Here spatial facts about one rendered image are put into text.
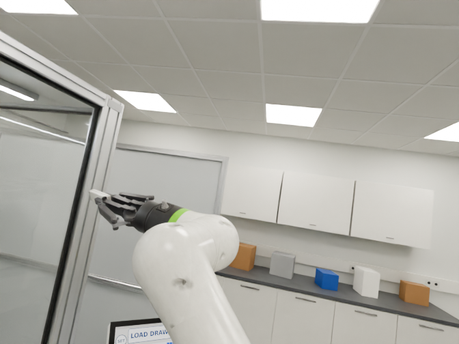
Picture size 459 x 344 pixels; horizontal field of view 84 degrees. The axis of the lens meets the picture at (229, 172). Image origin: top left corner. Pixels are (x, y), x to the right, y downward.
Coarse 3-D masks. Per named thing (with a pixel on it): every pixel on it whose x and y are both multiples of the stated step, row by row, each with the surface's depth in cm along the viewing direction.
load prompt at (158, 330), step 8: (136, 328) 103; (144, 328) 104; (152, 328) 106; (160, 328) 107; (128, 336) 100; (136, 336) 101; (144, 336) 102; (152, 336) 104; (160, 336) 105; (168, 336) 107
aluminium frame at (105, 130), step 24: (0, 48) 48; (24, 48) 51; (48, 72) 57; (96, 96) 70; (96, 120) 72; (120, 120) 80; (96, 144) 72; (96, 168) 73; (72, 216) 69; (96, 216) 75; (72, 240) 69; (72, 264) 69; (72, 288) 70; (72, 312) 71; (48, 336) 66; (72, 336) 72
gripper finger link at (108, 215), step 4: (100, 204) 61; (100, 208) 60; (104, 208) 60; (108, 208) 60; (100, 212) 61; (104, 212) 59; (108, 212) 58; (112, 212) 58; (104, 216) 60; (108, 216) 58; (112, 216) 57; (108, 220) 59; (112, 220) 55; (116, 220) 56; (116, 228) 56
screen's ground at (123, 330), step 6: (144, 324) 105; (150, 324) 106; (156, 324) 107; (162, 324) 108; (120, 330) 100; (126, 330) 101; (144, 342) 101; (150, 342) 102; (156, 342) 103; (162, 342) 104
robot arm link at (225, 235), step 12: (180, 216) 51; (192, 216) 51; (204, 216) 49; (216, 216) 50; (216, 228) 45; (228, 228) 48; (216, 240) 43; (228, 240) 46; (216, 252) 42; (228, 252) 46; (216, 264) 43; (228, 264) 48
